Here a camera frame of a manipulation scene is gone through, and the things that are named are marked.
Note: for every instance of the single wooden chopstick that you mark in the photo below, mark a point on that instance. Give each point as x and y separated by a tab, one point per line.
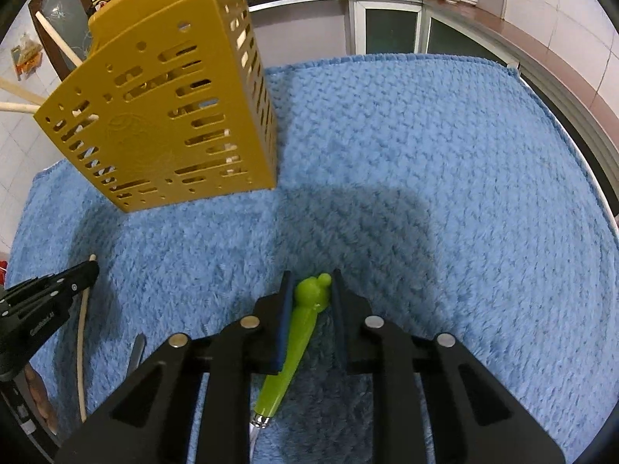
81	348

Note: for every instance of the blue fleece blanket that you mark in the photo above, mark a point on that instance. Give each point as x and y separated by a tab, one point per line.
435	203

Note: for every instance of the glass door base cabinets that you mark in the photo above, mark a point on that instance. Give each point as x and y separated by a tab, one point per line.
391	26

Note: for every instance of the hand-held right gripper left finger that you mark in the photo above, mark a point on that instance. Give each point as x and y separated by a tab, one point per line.
285	321

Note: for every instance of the group of wooden chopsticks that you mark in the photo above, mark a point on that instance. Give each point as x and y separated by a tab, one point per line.
55	36

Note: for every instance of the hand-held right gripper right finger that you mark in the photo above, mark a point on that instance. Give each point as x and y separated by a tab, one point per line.
341	321

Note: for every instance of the yellow perforated utensil holder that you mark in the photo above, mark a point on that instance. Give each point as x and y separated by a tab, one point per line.
164	106

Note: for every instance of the hanging plastic bag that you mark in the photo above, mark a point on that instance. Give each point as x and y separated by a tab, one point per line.
26	55

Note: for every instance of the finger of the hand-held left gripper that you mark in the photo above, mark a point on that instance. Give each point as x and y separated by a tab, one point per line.
63	285

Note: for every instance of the person's left hand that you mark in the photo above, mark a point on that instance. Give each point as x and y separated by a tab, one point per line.
41	399

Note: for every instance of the brown kitchen countertop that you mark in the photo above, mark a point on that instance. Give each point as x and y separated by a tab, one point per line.
556	53

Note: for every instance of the brown framed glass door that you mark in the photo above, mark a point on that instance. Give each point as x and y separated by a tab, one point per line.
63	5

